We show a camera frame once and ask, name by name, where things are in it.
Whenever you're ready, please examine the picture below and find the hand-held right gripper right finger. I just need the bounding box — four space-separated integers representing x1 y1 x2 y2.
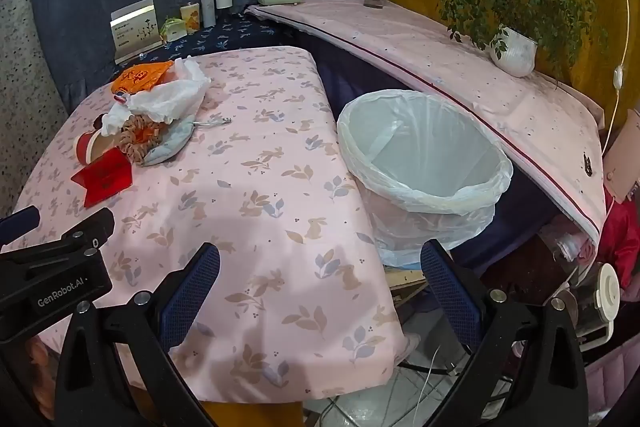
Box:
420 239 591 427

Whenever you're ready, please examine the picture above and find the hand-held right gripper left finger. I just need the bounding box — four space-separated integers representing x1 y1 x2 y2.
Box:
52 243 221 427

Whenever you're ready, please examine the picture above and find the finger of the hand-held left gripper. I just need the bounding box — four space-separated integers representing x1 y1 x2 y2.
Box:
0 208 117 280
0 206 41 238

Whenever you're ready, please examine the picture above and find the white lined trash bin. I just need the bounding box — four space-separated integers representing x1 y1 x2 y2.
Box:
336 89 515 268

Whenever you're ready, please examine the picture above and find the orange plastic bag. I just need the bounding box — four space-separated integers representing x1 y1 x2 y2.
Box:
111 61 175 94

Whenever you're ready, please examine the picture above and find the red envelope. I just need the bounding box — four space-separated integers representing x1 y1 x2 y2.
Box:
71 153 133 208

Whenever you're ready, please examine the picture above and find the red paper cup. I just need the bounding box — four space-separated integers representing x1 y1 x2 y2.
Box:
75 129 123 165

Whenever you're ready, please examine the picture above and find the brown scrunchie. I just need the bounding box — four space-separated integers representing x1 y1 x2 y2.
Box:
119 114 168 165

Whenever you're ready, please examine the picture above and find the light blue cloth pouch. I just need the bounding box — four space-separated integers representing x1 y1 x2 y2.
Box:
142 117 198 165

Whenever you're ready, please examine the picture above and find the white plastic bag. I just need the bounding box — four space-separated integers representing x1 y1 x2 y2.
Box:
125 56 212 125

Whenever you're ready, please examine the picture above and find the white round appliance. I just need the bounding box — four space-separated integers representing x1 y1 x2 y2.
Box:
560 262 623 353

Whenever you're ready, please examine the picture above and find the red garment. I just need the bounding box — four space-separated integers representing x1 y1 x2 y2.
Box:
597 184 640 298

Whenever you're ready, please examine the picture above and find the pink quilted cloth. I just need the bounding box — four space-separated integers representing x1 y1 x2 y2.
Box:
585 342 640 408

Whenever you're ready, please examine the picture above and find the white card box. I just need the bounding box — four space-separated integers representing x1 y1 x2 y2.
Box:
110 0 163 62

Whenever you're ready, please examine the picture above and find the green packet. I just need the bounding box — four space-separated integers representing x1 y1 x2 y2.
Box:
160 18 187 42

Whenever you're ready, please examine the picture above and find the yellow tin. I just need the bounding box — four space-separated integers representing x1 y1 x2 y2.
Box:
180 3 202 32

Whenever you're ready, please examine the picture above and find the cardboard box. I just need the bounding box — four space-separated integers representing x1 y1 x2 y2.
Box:
602 109 640 202

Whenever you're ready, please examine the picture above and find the dark purple cloth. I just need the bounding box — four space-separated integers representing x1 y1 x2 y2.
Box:
295 29 596 268

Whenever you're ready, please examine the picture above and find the pink speckled cloth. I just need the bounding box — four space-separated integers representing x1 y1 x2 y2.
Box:
244 0 608 248

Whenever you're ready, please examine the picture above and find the navy printed cloth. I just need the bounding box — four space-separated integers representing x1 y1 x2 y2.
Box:
112 9 301 68

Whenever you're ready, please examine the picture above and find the white cable with switch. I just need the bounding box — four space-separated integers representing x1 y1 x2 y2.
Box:
600 0 631 158

